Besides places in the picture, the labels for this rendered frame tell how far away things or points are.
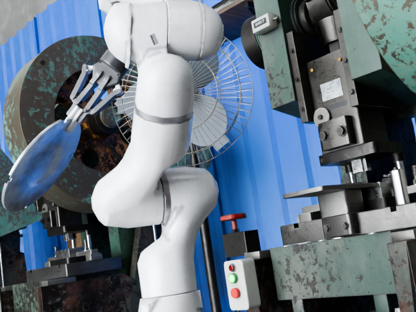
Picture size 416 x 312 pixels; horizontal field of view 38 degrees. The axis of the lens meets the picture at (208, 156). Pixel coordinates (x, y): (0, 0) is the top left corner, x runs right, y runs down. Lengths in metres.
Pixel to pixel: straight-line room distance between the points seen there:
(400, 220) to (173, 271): 0.66
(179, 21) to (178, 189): 0.32
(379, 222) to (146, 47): 0.82
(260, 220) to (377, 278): 2.10
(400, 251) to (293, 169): 2.04
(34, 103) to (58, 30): 2.96
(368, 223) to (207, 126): 0.99
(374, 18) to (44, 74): 1.70
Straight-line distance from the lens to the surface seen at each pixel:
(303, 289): 1.68
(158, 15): 1.10
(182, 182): 1.18
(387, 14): 1.41
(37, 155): 1.54
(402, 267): 1.43
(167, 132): 1.08
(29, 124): 2.65
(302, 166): 3.34
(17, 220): 4.48
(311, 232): 1.75
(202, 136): 2.44
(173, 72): 1.05
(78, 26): 5.28
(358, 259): 1.56
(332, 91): 1.78
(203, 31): 1.11
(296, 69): 1.82
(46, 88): 2.74
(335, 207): 1.65
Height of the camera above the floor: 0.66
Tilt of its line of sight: 9 degrees up
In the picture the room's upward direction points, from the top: 9 degrees counter-clockwise
